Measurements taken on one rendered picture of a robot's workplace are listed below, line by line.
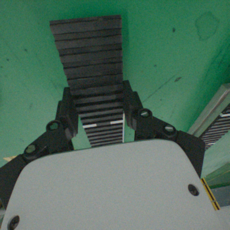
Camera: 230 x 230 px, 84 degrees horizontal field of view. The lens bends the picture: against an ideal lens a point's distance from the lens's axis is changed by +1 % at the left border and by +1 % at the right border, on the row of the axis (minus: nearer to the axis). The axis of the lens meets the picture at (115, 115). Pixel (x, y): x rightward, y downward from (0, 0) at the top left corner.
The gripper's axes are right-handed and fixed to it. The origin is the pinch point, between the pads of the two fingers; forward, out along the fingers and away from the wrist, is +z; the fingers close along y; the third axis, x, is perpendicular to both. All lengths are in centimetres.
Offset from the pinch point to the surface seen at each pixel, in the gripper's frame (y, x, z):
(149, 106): 7.4, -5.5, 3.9
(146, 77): 6.1, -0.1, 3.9
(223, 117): 18.0, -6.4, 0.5
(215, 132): 19.3, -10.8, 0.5
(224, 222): 337, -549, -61
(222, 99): 18.5, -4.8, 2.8
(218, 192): 698, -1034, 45
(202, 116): 17.8, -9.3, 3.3
